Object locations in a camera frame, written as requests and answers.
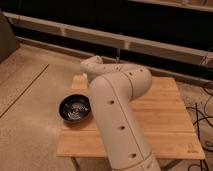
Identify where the black bowl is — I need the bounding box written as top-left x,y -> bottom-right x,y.
59,94 -> 91,123

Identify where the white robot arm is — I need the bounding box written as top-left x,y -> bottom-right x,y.
80,56 -> 161,171

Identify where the white window frame rail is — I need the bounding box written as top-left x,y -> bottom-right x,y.
4,12 -> 213,64

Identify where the wooden table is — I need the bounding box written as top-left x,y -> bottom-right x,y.
57,78 -> 205,160

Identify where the grey cabinet corner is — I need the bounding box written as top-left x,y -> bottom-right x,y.
0,10 -> 20,63

